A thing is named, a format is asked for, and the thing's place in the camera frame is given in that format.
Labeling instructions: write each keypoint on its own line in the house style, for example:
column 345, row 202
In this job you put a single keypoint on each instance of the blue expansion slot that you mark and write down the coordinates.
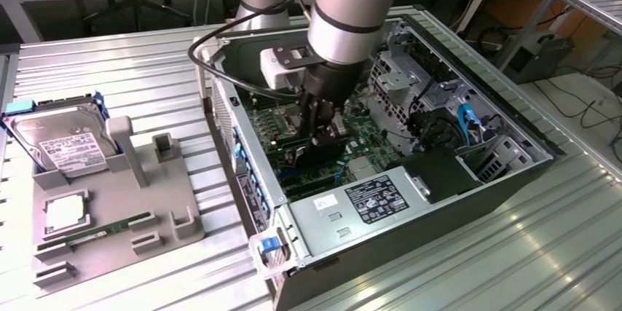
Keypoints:
column 283, row 172

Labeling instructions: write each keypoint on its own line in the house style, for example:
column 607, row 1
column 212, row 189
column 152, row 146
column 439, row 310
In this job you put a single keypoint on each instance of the black expansion slot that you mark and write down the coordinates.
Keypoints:
column 308, row 186

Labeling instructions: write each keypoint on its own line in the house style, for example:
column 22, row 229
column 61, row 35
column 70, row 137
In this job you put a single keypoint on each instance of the open PC case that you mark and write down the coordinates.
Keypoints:
column 485, row 216

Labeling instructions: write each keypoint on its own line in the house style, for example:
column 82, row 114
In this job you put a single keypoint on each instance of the green RAM stick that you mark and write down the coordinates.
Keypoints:
column 109, row 230

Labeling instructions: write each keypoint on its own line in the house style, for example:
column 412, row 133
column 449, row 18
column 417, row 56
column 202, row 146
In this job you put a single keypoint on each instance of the black fan shroud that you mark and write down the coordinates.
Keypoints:
column 436, row 176

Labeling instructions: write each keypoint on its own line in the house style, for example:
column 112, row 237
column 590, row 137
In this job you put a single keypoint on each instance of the blue case latch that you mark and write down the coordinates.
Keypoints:
column 269, row 245

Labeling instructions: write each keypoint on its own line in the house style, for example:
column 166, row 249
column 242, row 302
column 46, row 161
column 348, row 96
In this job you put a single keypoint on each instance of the silver CPU chip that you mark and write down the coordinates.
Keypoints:
column 66, row 216

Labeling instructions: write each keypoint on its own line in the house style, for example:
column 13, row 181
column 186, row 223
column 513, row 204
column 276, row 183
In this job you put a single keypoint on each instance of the silver chipset heat sink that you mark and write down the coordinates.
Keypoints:
column 363, row 169

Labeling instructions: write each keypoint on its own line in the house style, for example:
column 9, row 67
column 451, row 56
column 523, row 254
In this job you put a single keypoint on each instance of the grey parts rack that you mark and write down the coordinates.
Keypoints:
column 110, row 252

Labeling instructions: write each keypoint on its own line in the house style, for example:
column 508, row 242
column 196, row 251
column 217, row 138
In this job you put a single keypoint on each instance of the grey power supply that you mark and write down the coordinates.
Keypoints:
column 340, row 223

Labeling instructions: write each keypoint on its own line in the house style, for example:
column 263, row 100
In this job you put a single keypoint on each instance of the black box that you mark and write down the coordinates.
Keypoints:
column 539, row 59

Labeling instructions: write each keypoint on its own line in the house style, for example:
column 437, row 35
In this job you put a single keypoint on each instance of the black installed RAM stick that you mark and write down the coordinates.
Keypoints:
column 288, row 143

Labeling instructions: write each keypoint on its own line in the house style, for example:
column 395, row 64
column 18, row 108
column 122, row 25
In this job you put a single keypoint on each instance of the CPU socket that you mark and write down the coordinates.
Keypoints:
column 288, row 119

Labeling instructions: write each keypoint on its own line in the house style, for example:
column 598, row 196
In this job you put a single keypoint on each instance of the metal drive cage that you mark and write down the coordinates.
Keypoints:
column 403, row 78

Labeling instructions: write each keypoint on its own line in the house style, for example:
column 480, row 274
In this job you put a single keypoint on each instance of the black RAM slot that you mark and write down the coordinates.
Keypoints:
column 261, row 101
column 267, row 106

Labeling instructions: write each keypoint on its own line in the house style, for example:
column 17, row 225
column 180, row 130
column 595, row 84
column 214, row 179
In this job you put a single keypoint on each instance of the black graphics card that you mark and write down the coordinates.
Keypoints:
column 325, row 163

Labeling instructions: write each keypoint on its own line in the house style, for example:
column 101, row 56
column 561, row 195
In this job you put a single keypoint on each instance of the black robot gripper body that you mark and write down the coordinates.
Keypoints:
column 332, row 85

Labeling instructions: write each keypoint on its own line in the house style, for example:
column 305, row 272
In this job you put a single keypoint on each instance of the hard disk with blue rails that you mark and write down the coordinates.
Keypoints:
column 62, row 140

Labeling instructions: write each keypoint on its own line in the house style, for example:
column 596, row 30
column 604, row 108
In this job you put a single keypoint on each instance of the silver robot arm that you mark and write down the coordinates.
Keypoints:
column 344, row 16

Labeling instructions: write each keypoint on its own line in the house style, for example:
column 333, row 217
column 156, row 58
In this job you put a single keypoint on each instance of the aluminium frame table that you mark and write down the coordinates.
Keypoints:
column 592, row 1

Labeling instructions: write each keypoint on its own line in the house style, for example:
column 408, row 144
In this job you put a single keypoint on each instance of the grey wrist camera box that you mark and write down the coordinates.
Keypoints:
column 272, row 74

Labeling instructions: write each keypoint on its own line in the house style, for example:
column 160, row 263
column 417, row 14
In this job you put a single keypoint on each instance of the green motherboard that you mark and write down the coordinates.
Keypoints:
column 368, row 136

